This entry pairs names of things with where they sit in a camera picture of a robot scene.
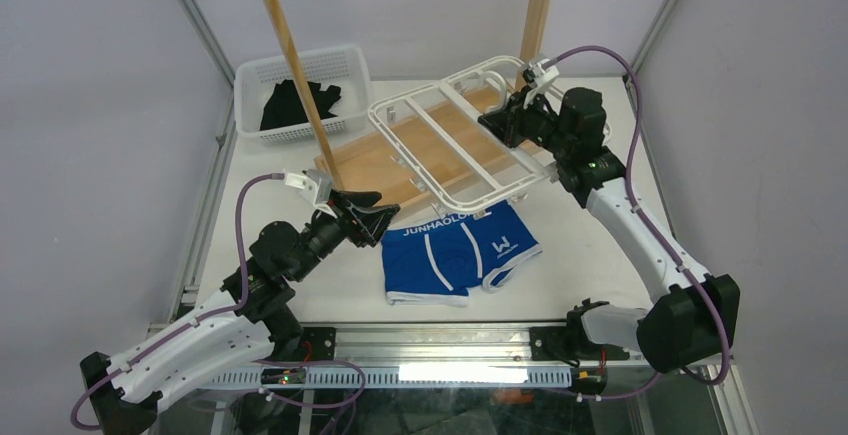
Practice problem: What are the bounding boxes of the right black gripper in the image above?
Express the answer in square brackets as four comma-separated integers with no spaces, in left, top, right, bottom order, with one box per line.
[479,84,574,159]

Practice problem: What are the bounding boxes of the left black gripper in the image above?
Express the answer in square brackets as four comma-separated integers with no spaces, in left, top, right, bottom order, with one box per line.
[289,189,399,282]

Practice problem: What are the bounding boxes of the white plastic clip hanger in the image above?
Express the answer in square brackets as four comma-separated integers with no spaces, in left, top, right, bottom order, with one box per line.
[368,55,555,215]

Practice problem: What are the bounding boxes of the blue boxer underwear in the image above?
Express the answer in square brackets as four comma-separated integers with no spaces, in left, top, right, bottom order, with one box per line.
[381,201,542,307]

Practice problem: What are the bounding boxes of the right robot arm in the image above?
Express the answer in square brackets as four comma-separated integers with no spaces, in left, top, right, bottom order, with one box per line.
[478,87,741,384]

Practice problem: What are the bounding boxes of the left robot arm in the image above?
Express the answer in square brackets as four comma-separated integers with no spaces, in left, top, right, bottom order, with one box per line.
[70,190,401,434]

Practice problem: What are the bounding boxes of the wooden hanger stand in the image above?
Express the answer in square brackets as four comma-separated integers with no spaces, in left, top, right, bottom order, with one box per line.
[263,0,554,214]

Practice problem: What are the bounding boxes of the black garment in basket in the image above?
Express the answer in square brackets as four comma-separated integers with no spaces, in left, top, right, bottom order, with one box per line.
[260,79,342,131]

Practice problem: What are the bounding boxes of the white perforated plastic basket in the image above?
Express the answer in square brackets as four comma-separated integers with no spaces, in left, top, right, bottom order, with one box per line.
[233,44,374,147]

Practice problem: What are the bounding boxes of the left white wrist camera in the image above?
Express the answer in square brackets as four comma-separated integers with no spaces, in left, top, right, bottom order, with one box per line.
[284,169,336,217]

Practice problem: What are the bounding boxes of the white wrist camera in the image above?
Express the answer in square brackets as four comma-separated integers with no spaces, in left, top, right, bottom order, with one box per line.
[521,58,560,98]
[284,169,336,217]

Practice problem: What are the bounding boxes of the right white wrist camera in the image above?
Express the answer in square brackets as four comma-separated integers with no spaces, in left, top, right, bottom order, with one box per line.
[521,58,560,98]

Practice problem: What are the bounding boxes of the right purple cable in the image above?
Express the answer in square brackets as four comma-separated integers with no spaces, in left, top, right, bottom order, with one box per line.
[543,44,734,401]

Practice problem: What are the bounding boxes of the purple cable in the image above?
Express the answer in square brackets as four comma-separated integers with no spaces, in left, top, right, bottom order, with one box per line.
[543,44,734,401]
[70,173,367,435]

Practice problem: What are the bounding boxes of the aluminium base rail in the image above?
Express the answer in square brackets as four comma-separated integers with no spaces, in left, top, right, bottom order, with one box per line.
[137,320,737,394]

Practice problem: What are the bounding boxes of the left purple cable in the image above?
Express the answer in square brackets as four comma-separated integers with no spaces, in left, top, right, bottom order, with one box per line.
[70,173,367,435]

